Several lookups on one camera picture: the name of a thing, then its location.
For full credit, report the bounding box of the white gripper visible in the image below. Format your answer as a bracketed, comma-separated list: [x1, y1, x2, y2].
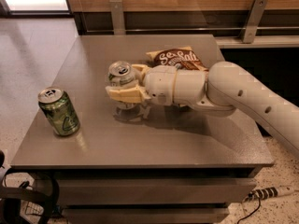
[106, 64, 206, 106]

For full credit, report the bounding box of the white green 7up can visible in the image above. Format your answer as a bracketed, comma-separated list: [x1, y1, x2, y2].
[107, 60, 140, 110]

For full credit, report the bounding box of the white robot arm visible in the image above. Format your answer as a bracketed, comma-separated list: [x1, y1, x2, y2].
[106, 61, 299, 156]

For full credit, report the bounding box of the green soda can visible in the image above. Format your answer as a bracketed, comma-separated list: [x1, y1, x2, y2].
[37, 87, 80, 136]

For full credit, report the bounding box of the brown yellow chip bag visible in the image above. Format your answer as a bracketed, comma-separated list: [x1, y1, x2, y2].
[147, 47, 207, 72]

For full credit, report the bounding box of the grey upper drawer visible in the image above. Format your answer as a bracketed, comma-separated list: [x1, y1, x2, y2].
[57, 178, 256, 206]

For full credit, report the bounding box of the grey drawer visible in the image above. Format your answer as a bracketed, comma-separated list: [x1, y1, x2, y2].
[63, 208, 229, 224]
[57, 178, 256, 206]

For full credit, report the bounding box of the grey lower drawer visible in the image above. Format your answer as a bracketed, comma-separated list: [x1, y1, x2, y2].
[63, 208, 229, 224]

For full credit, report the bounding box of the white power strip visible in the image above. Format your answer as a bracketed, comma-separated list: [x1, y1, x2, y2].
[244, 186, 295, 202]

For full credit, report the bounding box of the black chair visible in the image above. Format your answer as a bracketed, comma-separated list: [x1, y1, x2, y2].
[0, 150, 59, 224]

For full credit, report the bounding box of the left metal wall bracket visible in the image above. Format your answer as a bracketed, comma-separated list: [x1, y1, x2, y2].
[109, 0, 126, 35]

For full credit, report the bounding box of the metal wall bracket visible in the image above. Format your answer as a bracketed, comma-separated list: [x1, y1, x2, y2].
[240, 0, 268, 44]
[109, 0, 126, 35]

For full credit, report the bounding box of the right metal wall bracket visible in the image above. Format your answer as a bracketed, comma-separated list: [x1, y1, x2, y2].
[240, 0, 268, 44]

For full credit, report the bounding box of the black power cable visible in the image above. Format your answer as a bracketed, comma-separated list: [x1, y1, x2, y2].
[236, 196, 262, 224]

